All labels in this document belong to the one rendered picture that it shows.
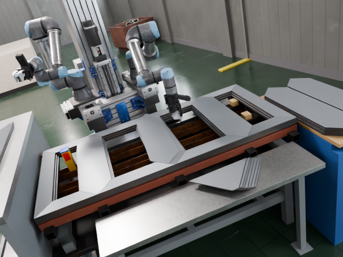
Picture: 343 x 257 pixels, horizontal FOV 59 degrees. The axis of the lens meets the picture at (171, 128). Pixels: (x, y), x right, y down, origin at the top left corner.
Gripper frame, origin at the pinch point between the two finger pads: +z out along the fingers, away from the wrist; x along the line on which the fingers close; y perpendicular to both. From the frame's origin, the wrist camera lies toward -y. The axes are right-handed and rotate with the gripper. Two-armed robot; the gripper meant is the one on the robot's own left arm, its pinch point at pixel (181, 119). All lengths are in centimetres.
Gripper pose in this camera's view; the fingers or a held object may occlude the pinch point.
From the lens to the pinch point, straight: 199.0
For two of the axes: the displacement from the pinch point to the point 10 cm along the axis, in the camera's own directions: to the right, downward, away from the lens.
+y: -9.3, 3.4, -1.7
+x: 3.0, 4.0, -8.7
